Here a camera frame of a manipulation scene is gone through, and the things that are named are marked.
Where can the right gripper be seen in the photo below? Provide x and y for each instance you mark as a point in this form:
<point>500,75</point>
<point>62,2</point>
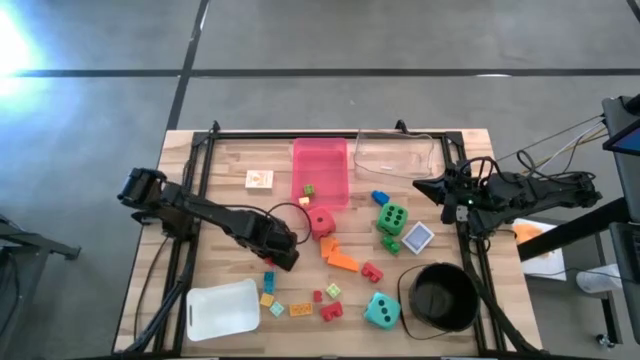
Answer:
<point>475,192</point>

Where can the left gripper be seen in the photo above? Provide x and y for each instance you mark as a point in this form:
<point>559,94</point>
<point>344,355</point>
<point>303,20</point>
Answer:
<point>262,232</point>

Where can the red two-stud block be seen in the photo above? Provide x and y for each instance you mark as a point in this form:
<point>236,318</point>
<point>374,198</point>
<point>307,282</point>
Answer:
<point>270,261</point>
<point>332,311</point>
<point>372,273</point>

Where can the cyan small brick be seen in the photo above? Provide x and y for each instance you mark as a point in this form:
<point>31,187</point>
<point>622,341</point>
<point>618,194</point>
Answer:
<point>269,288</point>
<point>269,277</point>

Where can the short orange block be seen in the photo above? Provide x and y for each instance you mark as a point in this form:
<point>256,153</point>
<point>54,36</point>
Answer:
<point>328,246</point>

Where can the red foam die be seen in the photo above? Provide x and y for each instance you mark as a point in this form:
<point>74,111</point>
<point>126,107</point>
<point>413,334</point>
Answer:
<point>321,223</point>

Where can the pale yellow small brick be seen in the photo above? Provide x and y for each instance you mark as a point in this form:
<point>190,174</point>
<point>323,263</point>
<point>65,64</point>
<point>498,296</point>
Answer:
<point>304,201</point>

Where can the orange-yellow brick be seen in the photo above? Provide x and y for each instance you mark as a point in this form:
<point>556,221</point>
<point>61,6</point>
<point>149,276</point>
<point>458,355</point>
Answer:
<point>301,310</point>

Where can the long orange block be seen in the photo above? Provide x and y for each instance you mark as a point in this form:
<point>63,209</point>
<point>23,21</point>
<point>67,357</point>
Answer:
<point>345,262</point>

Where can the light green small brick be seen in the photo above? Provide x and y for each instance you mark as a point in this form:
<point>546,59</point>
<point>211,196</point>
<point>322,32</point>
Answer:
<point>333,291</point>

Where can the green foam die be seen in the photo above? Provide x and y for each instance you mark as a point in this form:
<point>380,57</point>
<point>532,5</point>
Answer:
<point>392,219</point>

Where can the blue one-stud block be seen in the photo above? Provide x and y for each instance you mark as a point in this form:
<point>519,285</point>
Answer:
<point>380,198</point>

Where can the green two-stud block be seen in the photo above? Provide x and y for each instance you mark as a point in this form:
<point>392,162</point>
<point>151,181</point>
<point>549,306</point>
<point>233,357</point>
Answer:
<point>391,245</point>

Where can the teal foam die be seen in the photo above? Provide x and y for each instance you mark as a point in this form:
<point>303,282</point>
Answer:
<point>382,311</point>

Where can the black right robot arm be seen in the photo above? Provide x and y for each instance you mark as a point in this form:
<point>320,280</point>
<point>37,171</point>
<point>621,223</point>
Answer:
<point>540,195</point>

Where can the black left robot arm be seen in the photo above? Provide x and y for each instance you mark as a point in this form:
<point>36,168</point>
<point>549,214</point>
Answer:
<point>210,212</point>

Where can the small red brick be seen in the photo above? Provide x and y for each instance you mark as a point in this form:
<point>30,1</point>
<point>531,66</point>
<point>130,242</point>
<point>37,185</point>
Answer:
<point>318,296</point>

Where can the pale mint small brick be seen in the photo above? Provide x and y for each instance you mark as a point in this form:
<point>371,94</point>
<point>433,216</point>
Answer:
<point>276,309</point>

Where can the clear plastic bin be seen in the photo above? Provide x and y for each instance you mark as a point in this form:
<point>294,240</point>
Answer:
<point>395,160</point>

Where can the white plastic bin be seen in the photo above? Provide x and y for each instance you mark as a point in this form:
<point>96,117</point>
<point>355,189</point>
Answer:
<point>222,310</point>

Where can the orange cloth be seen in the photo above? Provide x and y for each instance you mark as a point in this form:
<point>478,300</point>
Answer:
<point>527,233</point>

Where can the pink plastic bin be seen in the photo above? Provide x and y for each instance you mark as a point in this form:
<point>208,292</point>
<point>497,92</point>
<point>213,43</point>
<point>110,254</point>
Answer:
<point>320,165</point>

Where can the black bucket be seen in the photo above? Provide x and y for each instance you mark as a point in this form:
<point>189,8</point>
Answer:
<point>445,297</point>

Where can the white sheet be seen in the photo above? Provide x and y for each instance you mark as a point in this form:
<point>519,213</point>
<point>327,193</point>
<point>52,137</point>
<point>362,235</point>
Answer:
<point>545,265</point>

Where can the black stand bar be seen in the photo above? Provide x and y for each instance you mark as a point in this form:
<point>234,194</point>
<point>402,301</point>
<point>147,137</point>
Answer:
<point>575,231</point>

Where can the monitor with blue screen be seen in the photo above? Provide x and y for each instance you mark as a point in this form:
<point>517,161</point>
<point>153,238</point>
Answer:
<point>625,142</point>

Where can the grey equipment cart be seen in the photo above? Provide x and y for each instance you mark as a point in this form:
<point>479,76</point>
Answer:
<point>627,250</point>

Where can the black floor stand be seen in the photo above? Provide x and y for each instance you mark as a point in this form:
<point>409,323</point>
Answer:
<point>35,242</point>

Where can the black aluminium frame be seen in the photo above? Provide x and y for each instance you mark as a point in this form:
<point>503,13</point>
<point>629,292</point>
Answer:
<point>325,135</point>

